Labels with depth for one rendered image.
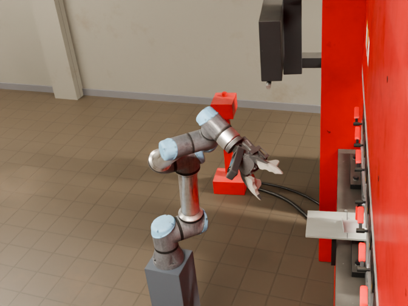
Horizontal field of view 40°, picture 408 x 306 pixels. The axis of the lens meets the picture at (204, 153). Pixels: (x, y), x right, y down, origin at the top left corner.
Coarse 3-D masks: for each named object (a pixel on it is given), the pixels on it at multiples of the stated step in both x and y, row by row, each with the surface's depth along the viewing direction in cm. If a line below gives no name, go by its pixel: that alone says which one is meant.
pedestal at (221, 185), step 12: (216, 96) 413; (228, 96) 411; (216, 108) 403; (228, 108) 400; (228, 120) 414; (228, 156) 431; (216, 180) 439; (228, 180) 437; (240, 180) 435; (216, 192) 443; (228, 192) 440; (240, 192) 438
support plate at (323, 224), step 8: (312, 216) 249; (320, 216) 248; (328, 216) 248; (336, 216) 247; (344, 216) 247; (352, 216) 246; (312, 224) 244; (320, 224) 244; (328, 224) 243; (336, 224) 243; (312, 232) 240; (320, 232) 239; (328, 232) 239; (336, 232) 238; (360, 240) 234
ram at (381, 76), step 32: (384, 0) 160; (384, 32) 157; (384, 64) 154; (384, 96) 151; (384, 128) 148; (384, 160) 145; (384, 192) 142; (384, 224) 140; (384, 256) 138; (384, 288) 135
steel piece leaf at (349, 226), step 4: (344, 220) 244; (348, 220) 244; (352, 220) 244; (356, 220) 243; (364, 220) 243; (344, 224) 242; (348, 224) 242; (352, 224) 241; (356, 224) 241; (364, 224) 241; (344, 228) 240; (348, 228) 239; (352, 228) 239; (364, 228) 238; (344, 232) 237; (348, 232) 237; (352, 232) 237
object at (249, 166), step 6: (240, 138) 186; (246, 138) 189; (234, 144) 186; (240, 144) 187; (246, 144) 187; (252, 144) 189; (228, 150) 185; (234, 150) 186; (246, 150) 186; (252, 150) 184; (258, 150) 185; (246, 156) 182; (264, 156) 185; (246, 162) 183; (252, 162) 181; (240, 168) 186; (246, 168) 184; (252, 168) 182; (258, 168) 189; (246, 174) 185
